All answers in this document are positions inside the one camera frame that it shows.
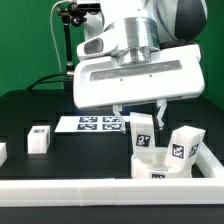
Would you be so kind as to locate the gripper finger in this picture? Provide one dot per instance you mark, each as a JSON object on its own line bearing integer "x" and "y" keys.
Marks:
{"x": 119, "y": 118}
{"x": 161, "y": 107}

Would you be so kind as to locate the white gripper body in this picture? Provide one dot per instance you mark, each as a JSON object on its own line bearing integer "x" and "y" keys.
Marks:
{"x": 173, "y": 73}

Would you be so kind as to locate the white round stool seat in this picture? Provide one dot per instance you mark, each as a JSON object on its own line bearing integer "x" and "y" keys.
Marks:
{"x": 154, "y": 167}

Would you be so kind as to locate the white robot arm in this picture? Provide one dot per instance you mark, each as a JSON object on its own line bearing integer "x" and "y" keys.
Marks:
{"x": 138, "y": 52}

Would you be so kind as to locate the white sheet with tags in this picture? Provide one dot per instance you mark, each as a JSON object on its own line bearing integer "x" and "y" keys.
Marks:
{"x": 74, "y": 124}

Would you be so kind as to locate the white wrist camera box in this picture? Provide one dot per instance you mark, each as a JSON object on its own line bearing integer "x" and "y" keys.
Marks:
{"x": 99, "y": 46}

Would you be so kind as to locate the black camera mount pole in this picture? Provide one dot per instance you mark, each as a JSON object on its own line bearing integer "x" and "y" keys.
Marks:
{"x": 70, "y": 15}

